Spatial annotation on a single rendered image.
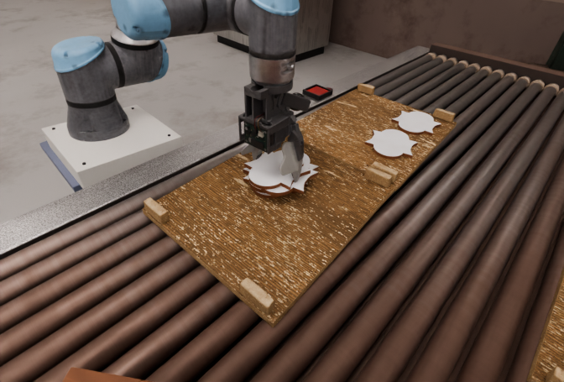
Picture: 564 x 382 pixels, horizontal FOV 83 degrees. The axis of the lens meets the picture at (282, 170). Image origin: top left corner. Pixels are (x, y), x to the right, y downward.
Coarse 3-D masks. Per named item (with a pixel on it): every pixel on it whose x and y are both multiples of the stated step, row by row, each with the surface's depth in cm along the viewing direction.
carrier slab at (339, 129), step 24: (360, 96) 109; (312, 120) 95; (336, 120) 95; (360, 120) 96; (384, 120) 96; (312, 144) 84; (336, 144) 84; (360, 144) 85; (432, 144) 86; (360, 168) 77; (408, 168) 77
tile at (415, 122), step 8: (416, 112) 99; (392, 120) 95; (400, 120) 94; (408, 120) 94; (416, 120) 95; (424, 120) 95; (432, 120) 95; (400, 128) 91; (408, 128) 90; (416, 128) 91; (424, 128) 91; (432, 128) 92
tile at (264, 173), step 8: (264, 152) 72; (272, 152) 72; (280, 152) 72; (256, 160) 69; (264, 160) 69; (272, 160) 69; (280, 160) 69; (248, 168) 68; (256, 168) 67; (264, 168) 67; (272, 168) 67; (304, 168) 68; (248, 176) 65; (256, 176) 65; (264, 176) 65; (272, 176) 65; (280, 176) 65; (288, 176) 65; (256, 184) 63; (264, 184) 63; (272, 184) 63; (280, 184) 64; (288, 184) 63
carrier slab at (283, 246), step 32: (320, 160) 79; (192, 192) 68; (224, 192) 68; (320, 192) 69; (352, 192) 70; (384, 192) 70; (160, 224) 61; (192, 224) 61; (224, 224) 61; (256, 224) 61; (288, 224) 62; (320, 224) 62; (352, 224) 62; (192, 256) 56; (224, 256) 55; (256, 256) 56; (288, 256) 56; (320, 256) 56; (288, 288) 51
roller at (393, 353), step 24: (552, 120) 104; (528, 144) 91; (504, 192) 74; (480, 216) 68; (456, 240) 63; (480, 240) 63; (456, 264) 57; (432, 288) 54; (408, 312) 51; (432, 312) 51; (408, 336) 47; (384, 360) 44; (408, 360) 46
